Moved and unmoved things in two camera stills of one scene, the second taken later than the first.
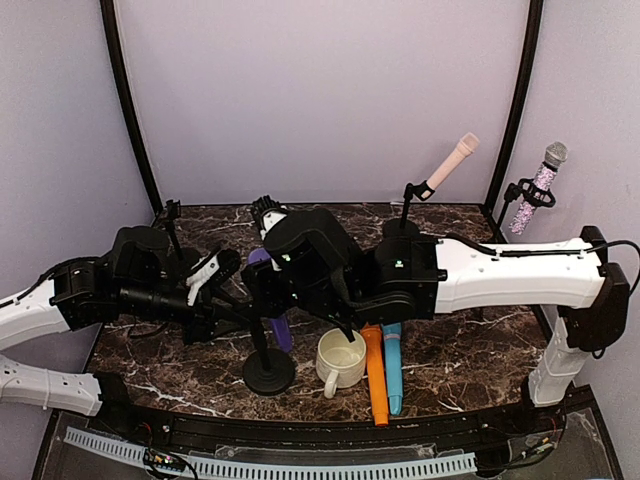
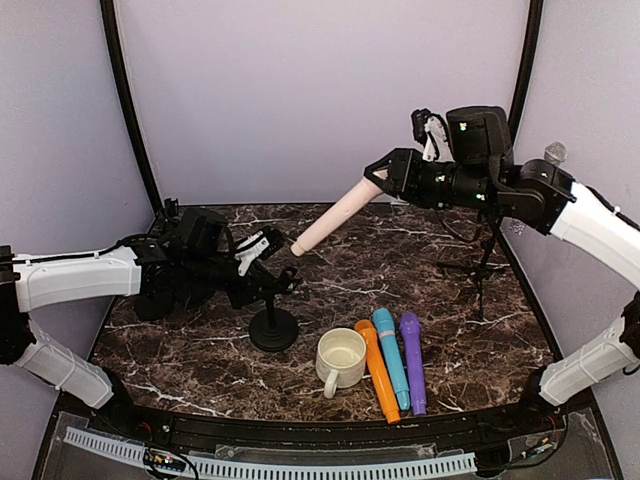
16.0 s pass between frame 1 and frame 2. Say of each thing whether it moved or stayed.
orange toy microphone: moved
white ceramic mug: stayed
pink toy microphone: moved
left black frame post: stayed
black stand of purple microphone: moved
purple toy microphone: moved
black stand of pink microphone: moved
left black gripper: moved
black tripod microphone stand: moved
